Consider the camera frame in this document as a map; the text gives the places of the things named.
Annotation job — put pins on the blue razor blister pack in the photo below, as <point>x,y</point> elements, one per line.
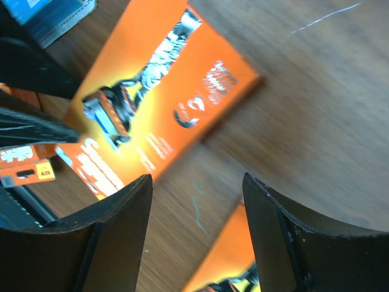
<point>46,21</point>

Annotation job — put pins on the orange razor box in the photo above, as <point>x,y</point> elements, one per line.
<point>26,164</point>
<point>230,263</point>
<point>162,79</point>

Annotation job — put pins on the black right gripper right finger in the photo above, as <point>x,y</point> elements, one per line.
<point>299,249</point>

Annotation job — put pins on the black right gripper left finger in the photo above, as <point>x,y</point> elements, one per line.
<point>98,248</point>

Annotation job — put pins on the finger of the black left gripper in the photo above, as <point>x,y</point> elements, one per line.
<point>22,124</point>
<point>25,65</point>

